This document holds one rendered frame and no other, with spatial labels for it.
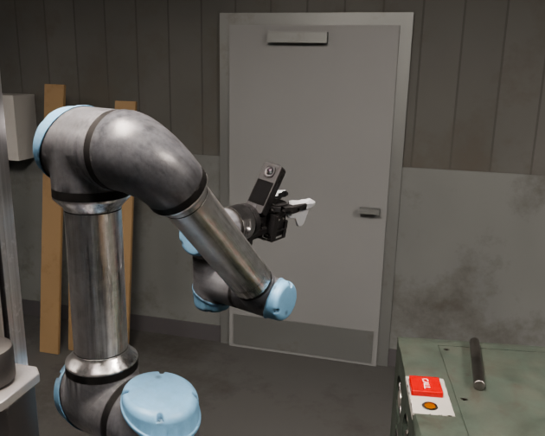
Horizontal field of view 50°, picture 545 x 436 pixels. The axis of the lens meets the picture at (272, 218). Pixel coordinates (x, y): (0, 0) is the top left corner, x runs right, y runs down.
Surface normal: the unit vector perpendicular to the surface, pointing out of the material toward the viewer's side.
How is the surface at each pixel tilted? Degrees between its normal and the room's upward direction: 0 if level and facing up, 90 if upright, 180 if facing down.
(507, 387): 0
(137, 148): 71
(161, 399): 7
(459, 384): 0
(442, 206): 90
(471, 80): 90
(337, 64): 90
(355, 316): 90
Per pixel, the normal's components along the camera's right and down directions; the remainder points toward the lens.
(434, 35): -0.25, 0.24
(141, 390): 0.12, -0.94
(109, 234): 0.71, 0.19
